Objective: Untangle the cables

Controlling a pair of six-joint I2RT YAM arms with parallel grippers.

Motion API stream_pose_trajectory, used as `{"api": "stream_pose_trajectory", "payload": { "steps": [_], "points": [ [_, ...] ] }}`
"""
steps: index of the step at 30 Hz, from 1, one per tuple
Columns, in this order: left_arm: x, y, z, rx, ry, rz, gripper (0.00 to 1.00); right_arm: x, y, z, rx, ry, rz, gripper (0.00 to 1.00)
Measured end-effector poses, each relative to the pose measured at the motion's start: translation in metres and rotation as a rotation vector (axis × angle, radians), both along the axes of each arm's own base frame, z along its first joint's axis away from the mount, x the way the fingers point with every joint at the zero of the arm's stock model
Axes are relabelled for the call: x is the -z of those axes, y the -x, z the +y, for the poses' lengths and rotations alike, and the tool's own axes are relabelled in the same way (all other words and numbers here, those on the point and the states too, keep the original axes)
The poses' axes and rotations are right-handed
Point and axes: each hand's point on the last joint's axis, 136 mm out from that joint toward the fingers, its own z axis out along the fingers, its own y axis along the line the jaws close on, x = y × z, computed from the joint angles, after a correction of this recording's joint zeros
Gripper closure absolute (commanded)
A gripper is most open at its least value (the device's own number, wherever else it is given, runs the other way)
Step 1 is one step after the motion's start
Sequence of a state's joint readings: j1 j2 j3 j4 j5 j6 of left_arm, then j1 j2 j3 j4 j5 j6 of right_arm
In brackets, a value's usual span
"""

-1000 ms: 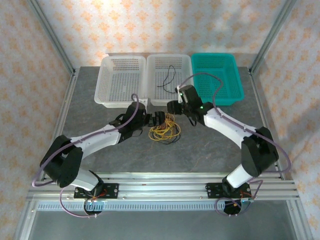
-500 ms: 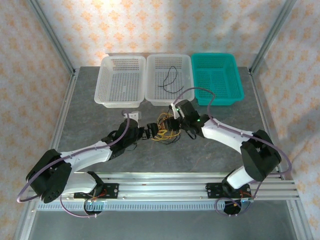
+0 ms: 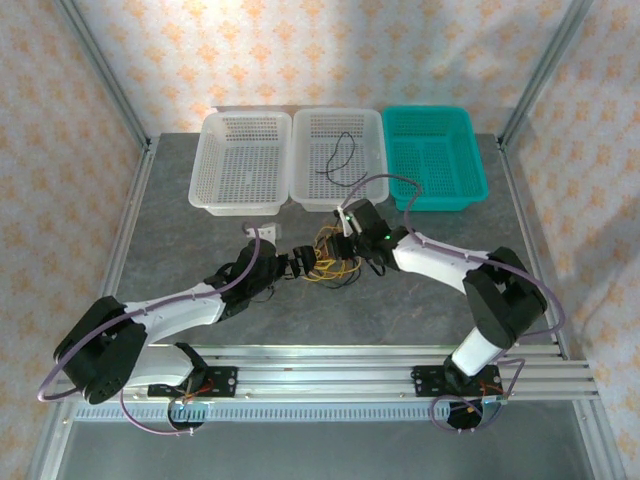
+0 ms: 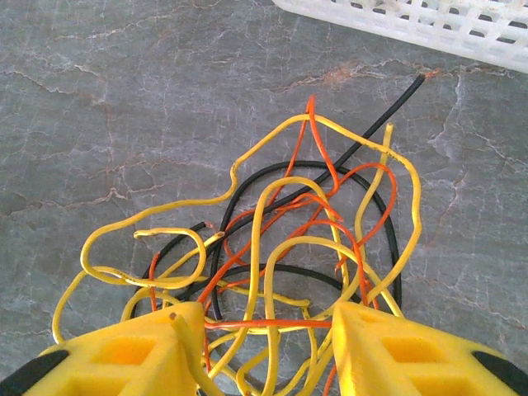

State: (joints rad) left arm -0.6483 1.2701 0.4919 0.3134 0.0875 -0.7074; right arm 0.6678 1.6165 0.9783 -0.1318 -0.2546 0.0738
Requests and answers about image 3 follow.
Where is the yellow cable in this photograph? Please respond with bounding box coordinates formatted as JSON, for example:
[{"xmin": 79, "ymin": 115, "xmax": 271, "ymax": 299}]
[
  {"xmin": 312, "ymin": 225, "xmax": 361, "ymax": 284},
  {"xmin": 312, "ymin": 224, "xmax": 369, "ymax": 281}
]

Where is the black cable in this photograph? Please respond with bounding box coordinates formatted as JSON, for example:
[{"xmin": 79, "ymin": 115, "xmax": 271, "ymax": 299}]
[
  {"xmin": 319, "ymin": 269, "xmax": 362, "ymax": 292},
  {"xmin": 323, "ymin": 130, "xmax": 357, "ymax": 185}
]

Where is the white perforated plastic basket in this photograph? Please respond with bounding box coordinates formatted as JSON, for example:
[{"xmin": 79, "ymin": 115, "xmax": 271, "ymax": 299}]
[
  {"xmin": 187, "ymin": 110, "xmax": 292, "ymax": 217},
  {"xmin": 289, "ymin": 107, "xmax": 392, "ymax": 214}
]

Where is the teal perforated plastic basket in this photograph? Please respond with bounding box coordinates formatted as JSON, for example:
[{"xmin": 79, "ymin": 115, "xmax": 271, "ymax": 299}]
[{"xmin": 382, "ymin": 105, "xmax": 490, "ymax": 215}]

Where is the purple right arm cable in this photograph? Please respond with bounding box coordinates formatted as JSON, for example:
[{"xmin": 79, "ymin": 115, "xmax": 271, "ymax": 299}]
[{"xmin": 341, "ymin": 173, "xmax": 567, "ymax": 434}]

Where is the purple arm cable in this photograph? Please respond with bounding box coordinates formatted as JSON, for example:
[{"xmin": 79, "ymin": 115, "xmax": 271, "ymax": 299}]
[
  {"xmin": 341, "ymin": 173, "xmax": 567, "ymax": 434},
  {"xmin": 37, "ymin": 227, "xmax": 262, "ymax": 436}
]

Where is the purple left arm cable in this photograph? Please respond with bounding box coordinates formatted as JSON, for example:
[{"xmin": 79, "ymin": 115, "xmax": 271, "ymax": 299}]
[{"xmin": 37, "ymin": 227, "xmax": 262, "ymax": 436}]

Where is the aluminium front frame rail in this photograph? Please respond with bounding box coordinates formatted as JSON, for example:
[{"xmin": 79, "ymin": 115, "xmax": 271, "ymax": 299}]
[{"xmin": 52, "ymin": 342, "xmax": 599, "ymax": 404}]

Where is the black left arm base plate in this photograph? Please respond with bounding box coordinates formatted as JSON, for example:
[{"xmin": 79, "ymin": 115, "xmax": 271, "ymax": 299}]
[{"xmin": 147, "ymin": 366, "xmax": 239, "ymax": 400}]

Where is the grey slotted cable duct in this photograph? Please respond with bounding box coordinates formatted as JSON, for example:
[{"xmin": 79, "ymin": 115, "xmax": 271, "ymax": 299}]
[{"xmin": 69, "ymin": 402, "xmax": 576, "ymax": 422}]

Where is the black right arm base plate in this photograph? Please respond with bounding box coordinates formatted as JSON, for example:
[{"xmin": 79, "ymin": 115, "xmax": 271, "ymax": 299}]
[{"xmin": 409, "ymin": 364, "xmax": 501, "ymax": 399}]

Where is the aluminium frame post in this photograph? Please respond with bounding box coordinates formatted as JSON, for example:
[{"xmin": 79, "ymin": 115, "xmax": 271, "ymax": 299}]
[
  {"xmin": 52, "ymin": 0, "xmax": 154, "ymax": 151},
  {"xmin": 498, "ymin": 0, "xmax": 596, "ymax": 146}
]

